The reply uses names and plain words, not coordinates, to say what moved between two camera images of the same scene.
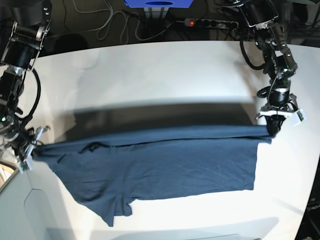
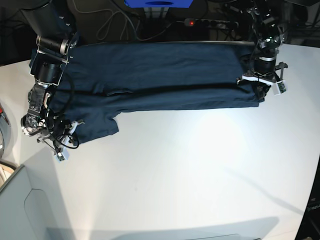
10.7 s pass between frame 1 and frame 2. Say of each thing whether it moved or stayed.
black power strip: stayed
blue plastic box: stayed
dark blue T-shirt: moved
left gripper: moved
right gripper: moved
